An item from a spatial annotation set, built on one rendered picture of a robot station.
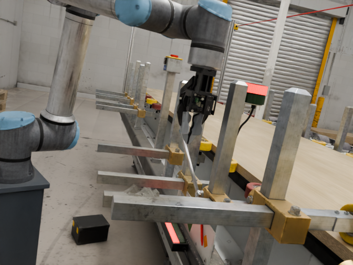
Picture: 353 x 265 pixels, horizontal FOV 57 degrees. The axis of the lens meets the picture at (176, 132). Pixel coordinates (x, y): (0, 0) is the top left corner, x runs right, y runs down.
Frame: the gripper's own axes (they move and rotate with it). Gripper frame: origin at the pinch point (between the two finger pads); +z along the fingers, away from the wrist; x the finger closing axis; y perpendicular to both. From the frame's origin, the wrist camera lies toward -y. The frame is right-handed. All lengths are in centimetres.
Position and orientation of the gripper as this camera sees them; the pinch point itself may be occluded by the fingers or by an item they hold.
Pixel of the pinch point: (187, 138)
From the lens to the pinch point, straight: 92.2
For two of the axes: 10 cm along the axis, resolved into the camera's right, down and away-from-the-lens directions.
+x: 9.5, 1.2, 2.7
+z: -1.8, 9.6, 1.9
